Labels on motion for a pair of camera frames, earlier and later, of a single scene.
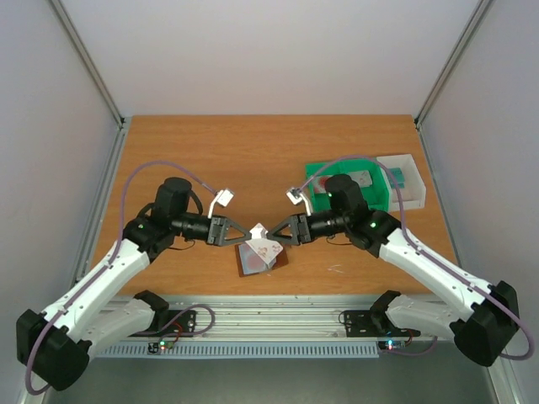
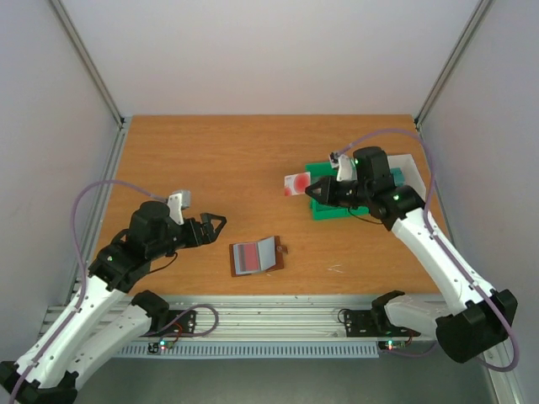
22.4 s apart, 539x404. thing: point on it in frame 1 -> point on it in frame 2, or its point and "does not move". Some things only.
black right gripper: (302, 228) -> (333, 190)
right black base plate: (373, 323) does not move
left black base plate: (181, 323) does not move
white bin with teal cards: (411, 185) does not move
